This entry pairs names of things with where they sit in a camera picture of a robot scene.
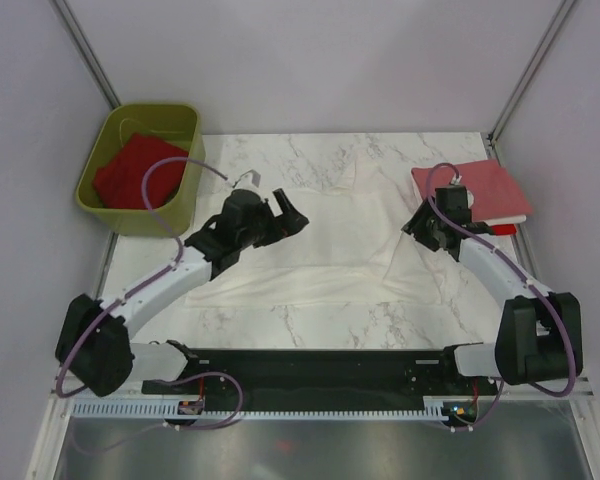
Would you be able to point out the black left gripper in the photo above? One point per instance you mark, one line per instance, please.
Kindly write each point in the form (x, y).
(289, 225)

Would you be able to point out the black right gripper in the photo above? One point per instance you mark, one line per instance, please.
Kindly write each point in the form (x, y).
(416, 223)

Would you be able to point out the white printed t-shirt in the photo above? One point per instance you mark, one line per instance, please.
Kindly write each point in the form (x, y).
(352, 251)

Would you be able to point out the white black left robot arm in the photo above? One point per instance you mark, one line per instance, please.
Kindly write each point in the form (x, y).
(96, 341)

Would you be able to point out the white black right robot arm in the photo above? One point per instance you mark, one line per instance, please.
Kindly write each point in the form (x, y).
(539, 334)

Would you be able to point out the pink folded t-shirt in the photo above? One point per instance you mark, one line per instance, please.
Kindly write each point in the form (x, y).
(497, 194)

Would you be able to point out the red folded t-shirt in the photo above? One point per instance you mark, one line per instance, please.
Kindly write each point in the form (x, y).
(504, 229)

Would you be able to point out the white folded t-shirt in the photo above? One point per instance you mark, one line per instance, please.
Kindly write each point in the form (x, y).
(511, 220)

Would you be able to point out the olive green plastic bin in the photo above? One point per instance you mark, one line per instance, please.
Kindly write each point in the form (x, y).
(176, 123)

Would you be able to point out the dark red t-shirt in bin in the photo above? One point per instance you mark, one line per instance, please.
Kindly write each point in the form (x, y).
(118, 184)

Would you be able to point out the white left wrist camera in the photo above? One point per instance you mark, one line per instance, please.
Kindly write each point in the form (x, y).
(249, 180)

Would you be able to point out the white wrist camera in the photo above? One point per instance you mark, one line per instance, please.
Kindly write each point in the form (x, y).
(249, 180)
(457, 182)

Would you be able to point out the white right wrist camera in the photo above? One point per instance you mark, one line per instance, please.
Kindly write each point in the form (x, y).
(457, 182)

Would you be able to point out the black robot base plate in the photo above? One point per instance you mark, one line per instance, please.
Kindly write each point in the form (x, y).
(321, 380)

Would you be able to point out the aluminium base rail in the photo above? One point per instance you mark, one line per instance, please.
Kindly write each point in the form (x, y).
(547, 390)

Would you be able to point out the right aluminium frame post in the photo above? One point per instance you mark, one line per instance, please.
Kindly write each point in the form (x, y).
(548, 39)

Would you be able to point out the aluminium frame post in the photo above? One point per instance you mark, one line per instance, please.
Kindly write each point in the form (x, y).
(548, 39)
(75, 32)

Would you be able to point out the left aluminium frame post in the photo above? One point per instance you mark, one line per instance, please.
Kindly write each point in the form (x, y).
(75, 32)

